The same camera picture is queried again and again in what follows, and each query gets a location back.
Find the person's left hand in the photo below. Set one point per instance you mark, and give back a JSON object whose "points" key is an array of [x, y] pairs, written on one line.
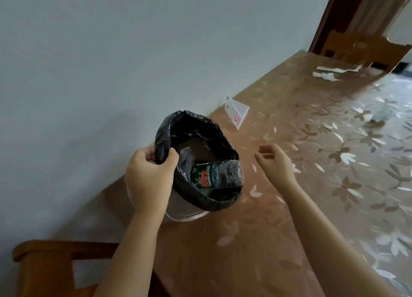
{"points": [[148, 181]]}

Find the person's right hand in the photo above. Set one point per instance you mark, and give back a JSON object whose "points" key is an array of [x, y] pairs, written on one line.
{"points": [[276, 165]]}

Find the person's right thumb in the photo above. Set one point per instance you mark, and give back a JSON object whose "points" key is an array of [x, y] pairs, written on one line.
{"points": [[261, 163]]}

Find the person's left thumb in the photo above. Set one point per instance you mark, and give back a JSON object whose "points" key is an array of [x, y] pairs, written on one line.
{"points": [[170, 161]]}

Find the black trash bag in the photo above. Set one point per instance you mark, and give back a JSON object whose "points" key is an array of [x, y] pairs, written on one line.
{"points": [[196, 139]]}

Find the person's right forearm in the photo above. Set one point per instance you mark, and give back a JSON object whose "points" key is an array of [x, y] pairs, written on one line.
{"points": [[331, 242]]}

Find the person's left forearm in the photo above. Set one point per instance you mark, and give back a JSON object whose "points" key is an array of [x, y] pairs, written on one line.
{"points": [[128, 255]]}

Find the floral brown tablecloth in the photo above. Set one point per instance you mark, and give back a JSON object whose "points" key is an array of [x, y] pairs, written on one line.
{"points": [[289, 184]]}

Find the plastic bottle with green label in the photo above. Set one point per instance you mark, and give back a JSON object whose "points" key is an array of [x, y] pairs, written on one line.
{"points": [[217, 174]]}

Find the white trash bin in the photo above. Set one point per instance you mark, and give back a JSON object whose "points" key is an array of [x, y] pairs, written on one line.
{"points": [[180, 206]]}

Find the white folded paper card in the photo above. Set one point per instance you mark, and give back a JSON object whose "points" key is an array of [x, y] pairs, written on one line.
{"points": [[237, 112]]}

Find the crumpled white tissue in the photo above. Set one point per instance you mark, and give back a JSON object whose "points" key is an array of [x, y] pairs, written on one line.
{"points": [[325, 76]]}

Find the white torn paper strip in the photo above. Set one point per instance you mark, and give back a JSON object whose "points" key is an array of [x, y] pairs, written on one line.
{"points": [[338, 69]]}

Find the crumpled clear plastic wrap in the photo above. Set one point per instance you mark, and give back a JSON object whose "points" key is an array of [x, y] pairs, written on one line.
{"points": [[383, 113]]}

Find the wooden chair with carved back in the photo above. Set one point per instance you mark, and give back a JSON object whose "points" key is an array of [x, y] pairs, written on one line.
{"points": [[363, 50]]}

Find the beige curtain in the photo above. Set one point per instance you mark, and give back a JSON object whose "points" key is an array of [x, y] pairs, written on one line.
{"points": [[376, 9]]}

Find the dark wooden door frame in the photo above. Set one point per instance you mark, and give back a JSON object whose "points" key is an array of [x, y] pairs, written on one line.
{"points": [[334, 13]]}

